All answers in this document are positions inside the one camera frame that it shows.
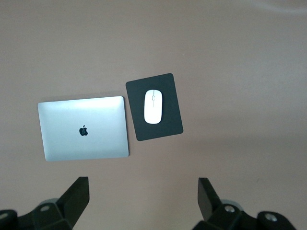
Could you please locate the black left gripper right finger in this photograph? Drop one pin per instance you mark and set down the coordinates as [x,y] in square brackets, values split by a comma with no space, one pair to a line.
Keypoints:
[213,208]

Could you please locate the silver laptop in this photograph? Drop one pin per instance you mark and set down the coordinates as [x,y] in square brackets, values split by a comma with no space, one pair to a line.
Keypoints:
[72,115]

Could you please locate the white computer mouse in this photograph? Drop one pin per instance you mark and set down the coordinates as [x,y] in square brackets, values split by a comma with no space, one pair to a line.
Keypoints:
[153,110]

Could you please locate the brown table cover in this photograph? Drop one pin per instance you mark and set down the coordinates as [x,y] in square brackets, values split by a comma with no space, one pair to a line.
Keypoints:
[153,36]

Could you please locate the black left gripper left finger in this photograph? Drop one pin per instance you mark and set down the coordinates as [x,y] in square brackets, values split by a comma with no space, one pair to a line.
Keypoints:
[70,206]

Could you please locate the black mouse pad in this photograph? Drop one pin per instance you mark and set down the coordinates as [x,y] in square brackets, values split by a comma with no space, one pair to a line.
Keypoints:
[171,107]

